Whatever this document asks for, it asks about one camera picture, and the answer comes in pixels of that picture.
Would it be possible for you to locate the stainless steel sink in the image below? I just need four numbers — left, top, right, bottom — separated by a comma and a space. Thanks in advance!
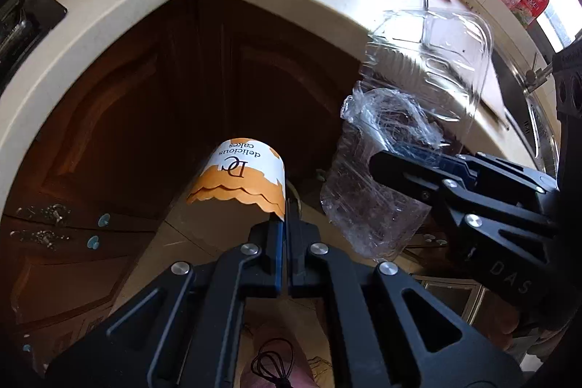
495, 47, 562, 175

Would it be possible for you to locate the clear plastic clamshell container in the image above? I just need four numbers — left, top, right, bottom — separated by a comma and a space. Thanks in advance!
320, 8, 494, 259

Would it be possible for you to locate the black glass stove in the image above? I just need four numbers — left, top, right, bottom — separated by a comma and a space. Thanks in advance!
0, 0, 68, 91

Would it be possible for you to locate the black cable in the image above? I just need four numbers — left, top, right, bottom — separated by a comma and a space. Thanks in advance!
250, 338, 296, 388

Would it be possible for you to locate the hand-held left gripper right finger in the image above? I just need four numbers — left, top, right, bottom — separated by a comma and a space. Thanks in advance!
286, 188, 523, 388

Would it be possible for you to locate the ornate metal door handle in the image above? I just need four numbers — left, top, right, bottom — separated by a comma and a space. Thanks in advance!
10, 229, 71, 250
16, 204, 71, 225

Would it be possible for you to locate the person's pink trouser leg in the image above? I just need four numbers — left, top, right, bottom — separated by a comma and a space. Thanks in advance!
239, 324, 319, 388

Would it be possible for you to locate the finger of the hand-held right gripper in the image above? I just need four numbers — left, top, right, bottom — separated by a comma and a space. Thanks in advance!
370, 152, 559, 236
436, 152, 559, 194

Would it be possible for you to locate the brown wooden cabinet door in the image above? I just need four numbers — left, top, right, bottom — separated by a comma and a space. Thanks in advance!
195, 0, 378, 211
27, 0, 201, 225
2, 188, 169, 339

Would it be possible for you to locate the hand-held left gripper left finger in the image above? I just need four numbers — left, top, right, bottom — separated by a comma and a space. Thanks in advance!
45, 220, 287, 388

